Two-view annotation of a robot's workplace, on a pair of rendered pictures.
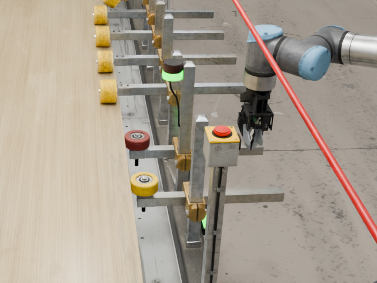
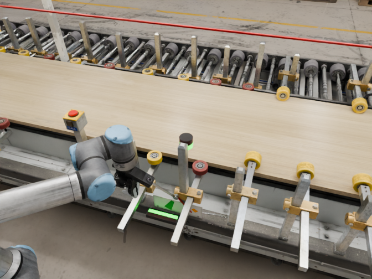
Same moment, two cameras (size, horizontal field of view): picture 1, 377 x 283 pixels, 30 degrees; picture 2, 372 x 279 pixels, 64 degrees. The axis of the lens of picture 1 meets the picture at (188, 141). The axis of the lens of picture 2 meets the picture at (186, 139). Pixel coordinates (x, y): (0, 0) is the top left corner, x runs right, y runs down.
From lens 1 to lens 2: 2.47 m
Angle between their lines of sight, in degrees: 88
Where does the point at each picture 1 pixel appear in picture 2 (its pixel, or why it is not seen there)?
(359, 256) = not seen: outside the picture
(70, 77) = (294, 156)
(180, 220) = not seen: hidden behind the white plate
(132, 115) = (323, 236)
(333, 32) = (87, 169)
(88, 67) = not seen: hidden behind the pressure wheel
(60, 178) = (174, 129)
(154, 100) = (324, 243)
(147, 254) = (160, 192)
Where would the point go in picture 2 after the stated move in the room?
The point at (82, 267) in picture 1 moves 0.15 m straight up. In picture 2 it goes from (109, 123) to (104, 102)
